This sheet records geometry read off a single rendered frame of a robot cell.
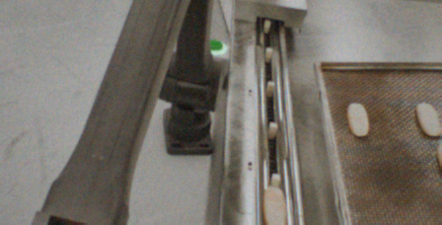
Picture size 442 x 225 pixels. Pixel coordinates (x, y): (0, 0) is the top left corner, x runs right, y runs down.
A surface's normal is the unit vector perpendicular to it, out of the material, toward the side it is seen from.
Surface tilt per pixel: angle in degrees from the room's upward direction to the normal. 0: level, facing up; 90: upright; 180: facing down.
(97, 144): 27
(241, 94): 0
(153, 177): 0
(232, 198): 0
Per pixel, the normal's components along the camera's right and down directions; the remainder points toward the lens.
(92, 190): 0.04, -0.46
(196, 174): 0.14, -0.80
